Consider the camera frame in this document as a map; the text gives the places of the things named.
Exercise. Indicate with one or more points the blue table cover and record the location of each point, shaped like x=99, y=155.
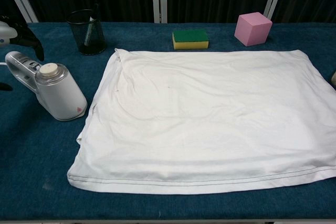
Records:
x=34, y=155

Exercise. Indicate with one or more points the pink foam cube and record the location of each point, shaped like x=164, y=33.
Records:
x=249, y=31

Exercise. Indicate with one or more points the green yellow sponge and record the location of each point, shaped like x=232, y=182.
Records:
x=190, y=39

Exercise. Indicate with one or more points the black mesh pen holder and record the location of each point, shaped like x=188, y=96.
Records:
x=90, y=39

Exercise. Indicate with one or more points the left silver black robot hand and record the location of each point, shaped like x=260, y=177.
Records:
x=25, y=31

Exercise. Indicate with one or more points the white cloth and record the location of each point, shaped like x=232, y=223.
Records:
x=199, y=119

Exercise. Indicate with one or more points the white handheld steamer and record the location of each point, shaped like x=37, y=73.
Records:
x=61, y=95

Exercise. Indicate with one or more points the stainless steel cup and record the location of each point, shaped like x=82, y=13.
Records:
x=334, y=79

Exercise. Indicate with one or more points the black pen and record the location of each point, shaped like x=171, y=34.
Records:
x=92, y=18

